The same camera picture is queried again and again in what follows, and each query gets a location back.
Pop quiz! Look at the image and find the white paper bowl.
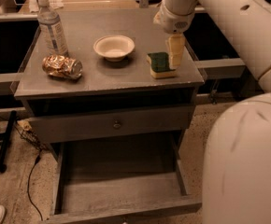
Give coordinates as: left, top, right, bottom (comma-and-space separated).
93, 35, 135, 62

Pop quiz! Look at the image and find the black power cable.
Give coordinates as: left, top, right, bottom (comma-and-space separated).
26, 149, 45, 222

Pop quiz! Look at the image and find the round metal drawer knob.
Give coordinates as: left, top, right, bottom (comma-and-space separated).
113, 120, 121, 129

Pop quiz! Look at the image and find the closed grey top drawer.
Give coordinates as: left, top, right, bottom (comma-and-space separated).
29, 105, 194, 143

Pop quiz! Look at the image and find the grey wooden drawer cabinet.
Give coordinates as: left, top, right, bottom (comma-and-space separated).
9, 7, 208, 224

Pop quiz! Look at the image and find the open grey middle drawer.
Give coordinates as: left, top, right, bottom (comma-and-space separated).
43, 132, 202, 224

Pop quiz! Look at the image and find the clear plastic water bottle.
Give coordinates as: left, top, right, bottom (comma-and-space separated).
37, 5, 68, 56

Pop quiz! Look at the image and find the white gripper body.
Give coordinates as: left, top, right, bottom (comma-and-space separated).
153, 0, 194, 35

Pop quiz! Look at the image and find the white crumpled cloth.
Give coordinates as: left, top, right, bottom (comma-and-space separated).
28, 0, 64, 13

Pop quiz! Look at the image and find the green and yellow sponge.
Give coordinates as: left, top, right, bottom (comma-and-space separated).
146, 52, 176, 79

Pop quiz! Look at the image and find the black metal bar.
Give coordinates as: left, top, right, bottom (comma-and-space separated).
0, 110, 17, 173

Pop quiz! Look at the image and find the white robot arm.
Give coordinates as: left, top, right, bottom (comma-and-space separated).
155, 0, 271, 224

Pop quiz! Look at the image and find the crushed golden soda can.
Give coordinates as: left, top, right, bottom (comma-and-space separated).
42, 55, 82, 80

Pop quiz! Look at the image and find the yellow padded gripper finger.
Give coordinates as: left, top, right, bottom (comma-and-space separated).
166, 34, 185, 69

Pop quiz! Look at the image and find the grey horizontal rail beam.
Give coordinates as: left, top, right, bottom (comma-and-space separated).
194, 58, 246, 79

